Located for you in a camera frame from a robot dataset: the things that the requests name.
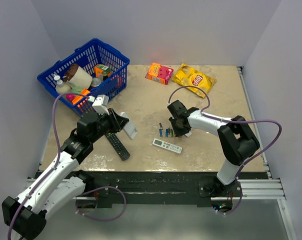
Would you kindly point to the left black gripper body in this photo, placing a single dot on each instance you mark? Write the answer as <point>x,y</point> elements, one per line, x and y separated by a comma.
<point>106,124</point>

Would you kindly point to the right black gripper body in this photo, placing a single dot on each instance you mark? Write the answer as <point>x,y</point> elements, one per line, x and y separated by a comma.
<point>179,131</point>

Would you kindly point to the small white remote control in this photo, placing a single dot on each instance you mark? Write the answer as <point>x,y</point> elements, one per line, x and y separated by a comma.
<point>130,128</point>

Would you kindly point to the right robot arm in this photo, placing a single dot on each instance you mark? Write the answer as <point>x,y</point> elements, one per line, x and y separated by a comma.
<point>237,140</point>

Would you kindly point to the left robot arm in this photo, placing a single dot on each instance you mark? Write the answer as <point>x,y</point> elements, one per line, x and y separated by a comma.
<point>27,214</point>

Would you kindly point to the black TV remote control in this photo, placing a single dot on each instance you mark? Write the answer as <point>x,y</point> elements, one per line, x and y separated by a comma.
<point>118,146</point>

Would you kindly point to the long white remote control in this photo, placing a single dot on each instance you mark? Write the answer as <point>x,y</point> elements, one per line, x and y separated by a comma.
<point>167,146</point>

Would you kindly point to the orange box in basket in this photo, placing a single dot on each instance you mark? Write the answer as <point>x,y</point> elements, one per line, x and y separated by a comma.
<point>79,96</point>

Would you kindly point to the metal tin can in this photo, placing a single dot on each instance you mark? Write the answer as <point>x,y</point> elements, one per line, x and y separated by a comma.
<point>96,81</point>

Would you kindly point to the pink small box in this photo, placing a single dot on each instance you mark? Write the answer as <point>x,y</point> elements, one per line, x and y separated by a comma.
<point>70,97</point>

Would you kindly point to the light green packet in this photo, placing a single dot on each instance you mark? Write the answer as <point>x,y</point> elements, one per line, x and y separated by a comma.
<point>76,89</point>

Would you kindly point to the yellow Lays chips bag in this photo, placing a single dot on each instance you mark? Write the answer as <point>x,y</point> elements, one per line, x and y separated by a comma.
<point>189,76</point>

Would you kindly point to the orange green juice carton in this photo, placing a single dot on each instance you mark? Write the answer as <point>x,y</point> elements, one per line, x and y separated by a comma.
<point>102,71</point>

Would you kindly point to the orange pink snack box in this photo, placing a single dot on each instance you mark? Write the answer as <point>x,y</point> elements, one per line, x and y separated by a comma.
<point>159,73</point>

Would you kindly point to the blue plastic shopping basket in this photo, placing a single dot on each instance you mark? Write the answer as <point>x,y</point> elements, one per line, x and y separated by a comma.
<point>88,56</point>

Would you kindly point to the cream cylindrical container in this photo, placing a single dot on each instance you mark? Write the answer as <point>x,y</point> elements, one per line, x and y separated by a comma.
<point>77,76</point>

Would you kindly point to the white bottle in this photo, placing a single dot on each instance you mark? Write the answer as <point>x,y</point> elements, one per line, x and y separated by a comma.
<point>61,86</point>

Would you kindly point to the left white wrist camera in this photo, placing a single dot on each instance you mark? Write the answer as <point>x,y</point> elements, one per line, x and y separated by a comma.
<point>99,103</point>

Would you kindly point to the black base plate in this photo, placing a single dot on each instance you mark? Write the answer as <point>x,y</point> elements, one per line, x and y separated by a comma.
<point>162,188</point>

